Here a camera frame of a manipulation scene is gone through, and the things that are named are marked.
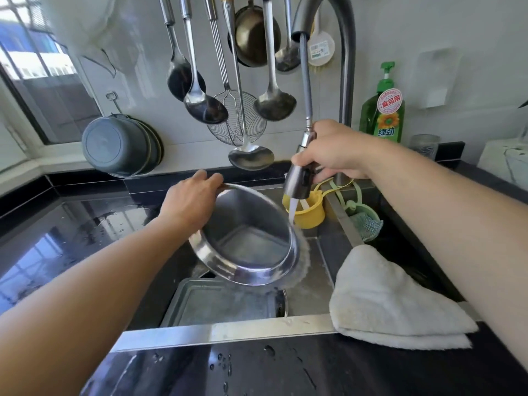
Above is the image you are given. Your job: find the person's left hand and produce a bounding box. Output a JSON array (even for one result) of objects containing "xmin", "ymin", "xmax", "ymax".
[{"xmin": 158, "ymin": 169, "xmax": 226, "ymax": 239}]

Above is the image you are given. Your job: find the person's right hand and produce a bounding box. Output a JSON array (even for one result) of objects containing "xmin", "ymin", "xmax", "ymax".
[{"xmin": 290, "ymin": 120, "xmax": 382, "ymax": 186}]

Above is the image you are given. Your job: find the round steel basin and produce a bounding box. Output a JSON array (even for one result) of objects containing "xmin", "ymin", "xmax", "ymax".
[{"xmin": 188, "ymin": 183, "xmax": 300, "ymax": 287}]

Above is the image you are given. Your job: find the rectangular steel tray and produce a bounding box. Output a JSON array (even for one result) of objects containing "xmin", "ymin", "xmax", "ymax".
[{"xmin": 159, "ymin": 276, "xmax": 285, "ymax": 328}]

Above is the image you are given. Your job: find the steel gooseneck faucet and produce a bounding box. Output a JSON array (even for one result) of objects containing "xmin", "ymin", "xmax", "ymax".
[{"xmin": 282, "ymin": 0, "xmax": 358, "ymax": 201}]

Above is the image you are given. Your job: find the person's left forearm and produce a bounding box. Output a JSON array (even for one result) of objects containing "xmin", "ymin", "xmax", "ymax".
[{"xmin": 0, "ymin": 217, "xmax": 196, "ymax": 396}]

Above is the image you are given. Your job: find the person's right forearm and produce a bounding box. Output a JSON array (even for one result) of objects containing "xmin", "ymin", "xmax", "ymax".
[{"xmin": 363, "ymin": 144, "xmax": 528, "ymax": 372}]

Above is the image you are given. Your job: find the green dish soap bottle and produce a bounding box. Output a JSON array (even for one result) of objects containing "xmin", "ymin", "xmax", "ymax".
[{"xmin": 360, "ymin": 62, "xmax": 406, "ymax": 144}]

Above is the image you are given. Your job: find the dark green hanging basin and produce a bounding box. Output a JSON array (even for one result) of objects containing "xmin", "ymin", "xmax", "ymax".
[{"xmin": 144, "ymin": 119, "xmax": 165, "ymax": 172}]

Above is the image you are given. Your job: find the yellow hanging sink cup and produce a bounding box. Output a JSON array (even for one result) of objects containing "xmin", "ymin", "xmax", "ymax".
[{"xmin": 282, "ymin": 189, "xmax": 327, "ymax": 230}]

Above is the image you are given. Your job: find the green hanging sponge holder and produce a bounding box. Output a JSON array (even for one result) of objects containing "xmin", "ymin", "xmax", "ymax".
[{"xmin": 330, "ymin": 179, "xmax": 384, "ymax": 243}]

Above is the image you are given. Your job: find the clear plastic cup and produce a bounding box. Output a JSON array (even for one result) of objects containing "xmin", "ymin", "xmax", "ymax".
[{"xmin": 409, "ymin": 133, "xmax": 442, "ymax": 160}]

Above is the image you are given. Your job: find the grey hanging basin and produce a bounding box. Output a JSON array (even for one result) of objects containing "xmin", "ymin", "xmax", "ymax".
[{"xmin": 81, "ymin": 113, "xmax": 158, "ymax": 178}]

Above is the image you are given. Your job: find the steel soup ladle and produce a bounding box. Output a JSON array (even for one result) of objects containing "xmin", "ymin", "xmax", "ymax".
[{"xmin": 180, "ymin": 0, "xmax": 229, "ymax": 125}]

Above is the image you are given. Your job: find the white dish brush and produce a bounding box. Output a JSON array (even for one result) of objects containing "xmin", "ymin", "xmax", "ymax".
[{"xmin": 307, "ymin": 29, "xmax": 337, "ymax": 68}]

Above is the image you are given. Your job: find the hanging steel ladles and skimmer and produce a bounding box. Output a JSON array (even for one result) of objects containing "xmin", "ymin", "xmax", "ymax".
[{"xmin": 158, "ymin": 0, "xmax": 207, "ymax": 102}]

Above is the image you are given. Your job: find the stainless steel sink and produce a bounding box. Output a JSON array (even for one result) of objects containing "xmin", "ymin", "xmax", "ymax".
[{"xmin": 111, "ymin": 181, "xmax": 397, "ymax": 353}]

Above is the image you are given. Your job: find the white dish rag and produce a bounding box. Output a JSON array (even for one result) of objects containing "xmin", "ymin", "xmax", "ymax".
[{"xmin": 329, "ymin": 243, "xmax": 480, "ymax": 351}]

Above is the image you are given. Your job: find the white hanging cloth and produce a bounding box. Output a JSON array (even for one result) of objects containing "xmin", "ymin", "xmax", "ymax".
[{"xmin": 41, "ymin": 0, "xmax": 158, "ymax": 75}]

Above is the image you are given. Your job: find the yellow-handled steel ladle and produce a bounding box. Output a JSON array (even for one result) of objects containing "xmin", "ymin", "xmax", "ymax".
[{"xmin": 221, "ymin": 0, "xmax": 276, "ymax": 172}]

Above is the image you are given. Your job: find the wire mesh skimmer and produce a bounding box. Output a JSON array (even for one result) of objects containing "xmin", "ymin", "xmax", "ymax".
[{"xmin": 203, "ymin": 0, "xmax": 269, "ymax": 147}]

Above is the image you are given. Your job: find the steel wall hook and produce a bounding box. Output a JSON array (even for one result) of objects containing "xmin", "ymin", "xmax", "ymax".
[{"xmin": 104, "ymin": 91, "xmax": 123, "ymax": 116}]

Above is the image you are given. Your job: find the orange-handled brass ladle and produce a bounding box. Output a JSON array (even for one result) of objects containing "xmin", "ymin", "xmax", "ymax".
[{"xmin": 228, "ymin": 0, "xmax": 282, "ymax": 68}]

